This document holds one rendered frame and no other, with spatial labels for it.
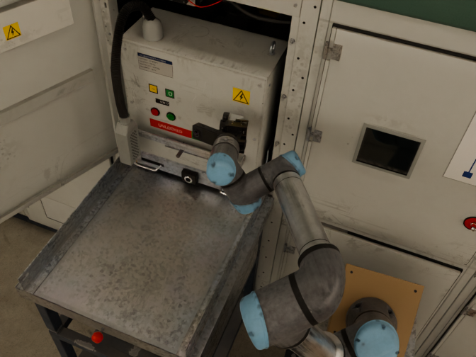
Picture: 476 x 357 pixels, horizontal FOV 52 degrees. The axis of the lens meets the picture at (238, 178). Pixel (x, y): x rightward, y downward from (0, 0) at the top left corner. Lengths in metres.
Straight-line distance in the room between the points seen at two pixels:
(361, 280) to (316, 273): 0.57
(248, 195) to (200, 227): 0.46
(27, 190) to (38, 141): 0.20
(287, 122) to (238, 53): 0.26
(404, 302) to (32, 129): 1.30
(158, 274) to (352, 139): 0.74
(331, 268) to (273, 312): 0.15
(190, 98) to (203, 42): 0.18
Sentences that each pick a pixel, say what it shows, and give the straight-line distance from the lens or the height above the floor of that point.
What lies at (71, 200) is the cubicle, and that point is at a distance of 2.50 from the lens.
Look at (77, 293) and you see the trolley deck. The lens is 1.64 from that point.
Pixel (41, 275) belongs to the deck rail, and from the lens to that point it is 1.70.
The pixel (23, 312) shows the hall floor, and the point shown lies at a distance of 2.67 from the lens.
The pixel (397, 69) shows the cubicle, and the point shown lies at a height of 1.51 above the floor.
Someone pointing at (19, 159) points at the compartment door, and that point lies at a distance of 1.80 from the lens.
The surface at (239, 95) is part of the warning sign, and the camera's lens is 1.52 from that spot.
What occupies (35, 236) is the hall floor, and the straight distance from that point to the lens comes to 2.91.
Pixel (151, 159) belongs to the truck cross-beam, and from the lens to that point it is 1.88.
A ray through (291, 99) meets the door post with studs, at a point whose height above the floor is 1.30.
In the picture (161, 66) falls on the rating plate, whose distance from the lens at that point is 1.59.
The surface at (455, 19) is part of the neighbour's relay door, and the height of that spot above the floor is 1.67.
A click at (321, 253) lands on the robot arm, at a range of 1.06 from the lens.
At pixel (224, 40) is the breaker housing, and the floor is 1.39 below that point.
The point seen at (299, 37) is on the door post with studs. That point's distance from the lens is 1.41.
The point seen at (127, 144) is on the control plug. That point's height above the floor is 1.06.
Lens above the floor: 2.22
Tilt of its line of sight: 47 degrees down
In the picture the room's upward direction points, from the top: 4 degrees clockwise
